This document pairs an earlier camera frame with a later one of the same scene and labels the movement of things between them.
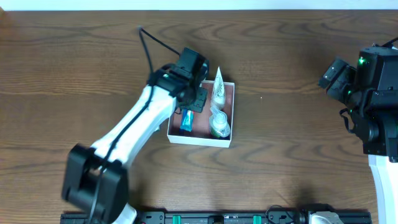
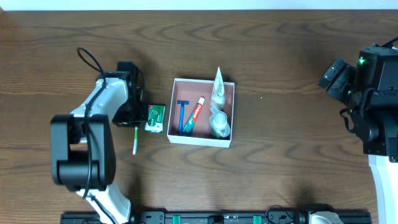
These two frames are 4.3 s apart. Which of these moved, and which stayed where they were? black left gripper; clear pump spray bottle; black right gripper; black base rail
Moved: black left gripper
Stayed: black base rail; clear pump spray bottle; black right gripper
